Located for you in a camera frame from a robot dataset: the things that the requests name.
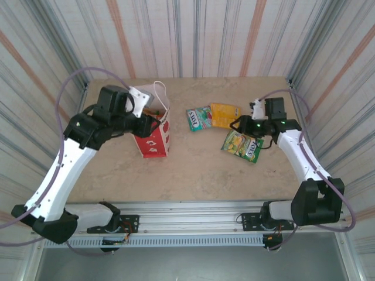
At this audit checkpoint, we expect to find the yellow snack packet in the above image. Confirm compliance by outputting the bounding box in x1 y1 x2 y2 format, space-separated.
210 102 243 129

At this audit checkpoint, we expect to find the red white paper bag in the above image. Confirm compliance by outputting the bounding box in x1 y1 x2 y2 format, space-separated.
133 81 172 159

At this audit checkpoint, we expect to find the teal Fox's candy packet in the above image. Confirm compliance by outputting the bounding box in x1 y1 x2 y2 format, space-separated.
186 105 212 132

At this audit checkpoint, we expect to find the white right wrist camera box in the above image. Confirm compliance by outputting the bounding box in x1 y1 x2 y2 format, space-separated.
248 98 267 121

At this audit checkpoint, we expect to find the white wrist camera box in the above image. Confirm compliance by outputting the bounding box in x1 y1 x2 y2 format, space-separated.
248 98 267 121
128 86 155 118

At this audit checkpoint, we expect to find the thin black right gripper cable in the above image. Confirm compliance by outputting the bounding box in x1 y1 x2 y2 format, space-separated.
257 137 276 150

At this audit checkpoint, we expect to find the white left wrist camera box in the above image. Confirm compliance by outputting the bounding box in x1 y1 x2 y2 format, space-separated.
128 86 155 118

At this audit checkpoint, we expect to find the aluminium side rail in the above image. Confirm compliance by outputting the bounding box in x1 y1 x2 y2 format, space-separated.
288 78 332 209
74 83 90 118

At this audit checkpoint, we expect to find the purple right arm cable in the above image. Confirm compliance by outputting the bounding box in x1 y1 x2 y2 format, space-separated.
257 89 357 252

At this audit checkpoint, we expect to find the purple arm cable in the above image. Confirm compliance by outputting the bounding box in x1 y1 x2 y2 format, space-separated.
0 66 132 258
257 89 357 252

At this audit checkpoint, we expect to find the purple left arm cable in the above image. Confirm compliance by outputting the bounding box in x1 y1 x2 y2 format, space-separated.
0 66 132 258

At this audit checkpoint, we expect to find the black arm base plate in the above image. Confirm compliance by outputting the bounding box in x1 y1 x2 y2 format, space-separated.
241 212 295 232
87 214 140 234

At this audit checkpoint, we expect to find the aluminium rail frame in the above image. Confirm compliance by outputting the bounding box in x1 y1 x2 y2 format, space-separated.
30 200 350 238

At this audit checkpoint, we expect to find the red black wire bundle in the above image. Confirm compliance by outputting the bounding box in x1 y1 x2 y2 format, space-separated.
120 221 132 244
271 224 284 241

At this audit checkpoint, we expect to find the slotted grey cable duct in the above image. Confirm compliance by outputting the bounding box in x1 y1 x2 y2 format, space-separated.
43 235 266 249

